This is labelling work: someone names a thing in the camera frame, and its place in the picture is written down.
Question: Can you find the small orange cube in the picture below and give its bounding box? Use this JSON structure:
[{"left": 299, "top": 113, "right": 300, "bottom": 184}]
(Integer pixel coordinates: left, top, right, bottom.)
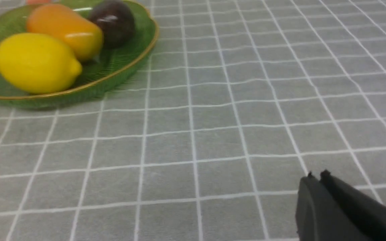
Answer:
[{"left": 25, "top": 0, "right": 54, "bottom": 5}]

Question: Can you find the dark purple plum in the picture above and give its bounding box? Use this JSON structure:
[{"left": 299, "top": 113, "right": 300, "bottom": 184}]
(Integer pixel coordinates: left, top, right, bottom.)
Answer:
[{"left": 87, "top": 0, "right": 136, "bottom": 49}]

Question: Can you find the green glass leaf plate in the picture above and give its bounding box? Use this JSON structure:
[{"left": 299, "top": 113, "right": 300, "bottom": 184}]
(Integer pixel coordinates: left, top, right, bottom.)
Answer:
[{"left": 0, "top": 0, "right": 159, "bottom": 109}]

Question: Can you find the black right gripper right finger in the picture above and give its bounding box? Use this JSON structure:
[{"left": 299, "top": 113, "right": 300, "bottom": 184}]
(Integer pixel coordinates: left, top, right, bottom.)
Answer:
[{"left": 320, "top": 170, "right": 386, "bottom": 241}]

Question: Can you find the grey checked tablecloth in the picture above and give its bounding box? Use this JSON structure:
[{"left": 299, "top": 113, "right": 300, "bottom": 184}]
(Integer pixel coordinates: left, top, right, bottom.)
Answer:
[{"left": 0, "top": 0, "right": 386, "bottom": 241}]

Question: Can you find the yellow lemon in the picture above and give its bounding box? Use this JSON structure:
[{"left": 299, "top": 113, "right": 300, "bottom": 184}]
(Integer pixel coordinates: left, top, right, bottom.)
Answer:
[{"left": 0, "top": 32, "right": 82, "bottom": 94}]

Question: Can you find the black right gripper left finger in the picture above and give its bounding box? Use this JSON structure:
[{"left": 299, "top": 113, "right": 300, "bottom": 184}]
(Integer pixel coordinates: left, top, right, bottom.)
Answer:
[{"left": 295, "top": 172, "right": 370, "bottom": 241}]

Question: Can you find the orange yellow mango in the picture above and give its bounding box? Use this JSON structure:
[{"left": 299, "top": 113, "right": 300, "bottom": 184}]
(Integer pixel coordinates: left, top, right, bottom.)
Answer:
[{"left": 26, "top": 3, "right": 103, "bottom": 62}]

